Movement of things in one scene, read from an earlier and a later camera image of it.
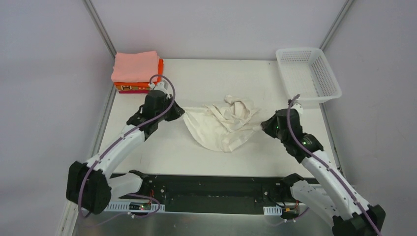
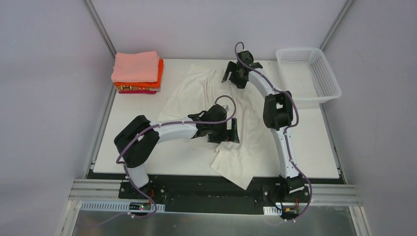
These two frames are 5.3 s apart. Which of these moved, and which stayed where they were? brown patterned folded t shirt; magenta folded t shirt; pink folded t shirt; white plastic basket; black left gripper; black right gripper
Moved: black right gripper; black left gripper
Stayed: pink folded t shirt; white plastic basket; magenta folded t shirt; brown patterned folded t shirt
